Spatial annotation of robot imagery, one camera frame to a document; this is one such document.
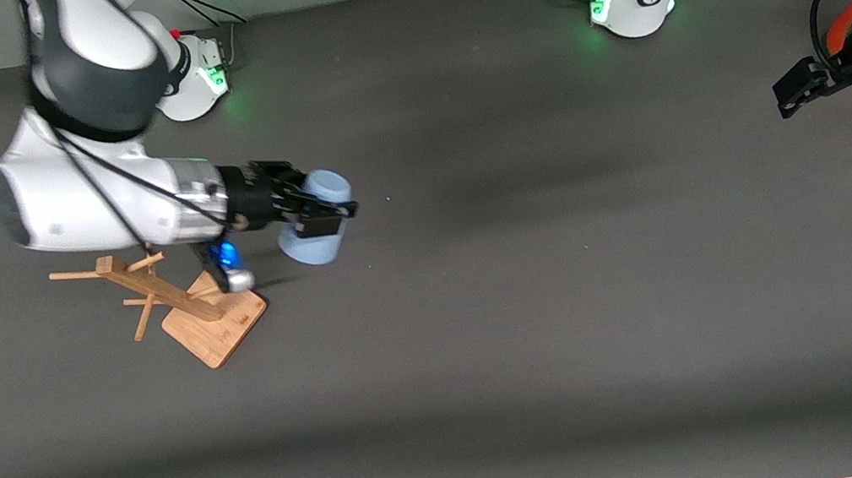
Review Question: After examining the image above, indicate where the light blue cup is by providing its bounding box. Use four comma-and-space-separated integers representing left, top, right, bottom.
268, 164, 364, 273

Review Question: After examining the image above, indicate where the wooden mug tree rack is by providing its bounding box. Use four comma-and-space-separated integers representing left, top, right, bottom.
47, 231, 277, 393

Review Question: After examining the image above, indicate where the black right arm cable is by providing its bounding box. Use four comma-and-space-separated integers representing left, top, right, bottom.
15, 0, 231, 266

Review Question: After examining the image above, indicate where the black right base cable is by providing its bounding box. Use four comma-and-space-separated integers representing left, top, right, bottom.
159, 0, 255, 79

